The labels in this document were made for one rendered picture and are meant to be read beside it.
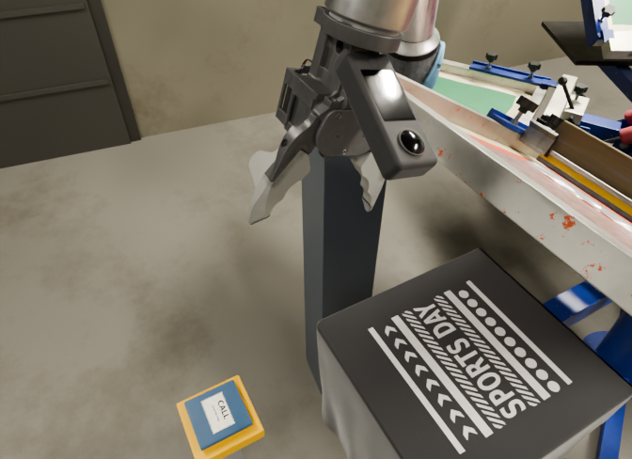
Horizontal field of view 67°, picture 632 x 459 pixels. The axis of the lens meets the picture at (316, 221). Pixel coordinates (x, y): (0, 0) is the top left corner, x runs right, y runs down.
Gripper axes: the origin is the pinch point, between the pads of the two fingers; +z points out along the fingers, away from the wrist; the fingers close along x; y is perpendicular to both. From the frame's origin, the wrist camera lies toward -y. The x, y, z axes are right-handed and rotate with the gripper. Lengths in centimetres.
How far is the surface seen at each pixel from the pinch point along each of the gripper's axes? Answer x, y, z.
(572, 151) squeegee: -72, 15, 2
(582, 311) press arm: -84, -3, 35
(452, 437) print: -37, -12, 45
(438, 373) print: -42, -1, 43
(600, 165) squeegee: -73, 8, 1
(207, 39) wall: -89, 267, 65
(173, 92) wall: -72, 271, 104
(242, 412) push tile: -5, 10, 53
